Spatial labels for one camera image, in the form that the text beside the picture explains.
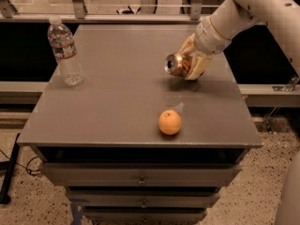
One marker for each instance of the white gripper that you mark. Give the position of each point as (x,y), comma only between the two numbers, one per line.
(208,38)

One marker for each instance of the orange soda can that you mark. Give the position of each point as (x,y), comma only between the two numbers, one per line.
(177,64)

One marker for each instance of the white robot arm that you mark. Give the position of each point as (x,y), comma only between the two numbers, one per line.
(282,19)

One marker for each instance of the orange fruit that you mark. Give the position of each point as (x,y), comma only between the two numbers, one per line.
(169,122)

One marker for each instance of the grey drawer cabinet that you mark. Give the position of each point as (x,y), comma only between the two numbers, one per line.
(112,117)

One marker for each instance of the clear plastic water bottle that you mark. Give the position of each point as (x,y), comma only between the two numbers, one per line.
(65,52)

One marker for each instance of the middle grey drawer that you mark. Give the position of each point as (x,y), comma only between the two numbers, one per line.
(143,199)

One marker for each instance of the grey drawer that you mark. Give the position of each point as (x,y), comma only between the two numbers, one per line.
(144,214)
(139,175)
(143,199)

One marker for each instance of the top grey drawer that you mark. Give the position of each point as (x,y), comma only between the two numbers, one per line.
(139,175)

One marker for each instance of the bottom grey drawer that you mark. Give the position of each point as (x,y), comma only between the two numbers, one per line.
(144,214)

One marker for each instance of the grey metal railing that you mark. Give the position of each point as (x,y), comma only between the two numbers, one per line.
(112,11)

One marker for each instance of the black floor stand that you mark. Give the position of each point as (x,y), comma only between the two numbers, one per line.
(8,167)

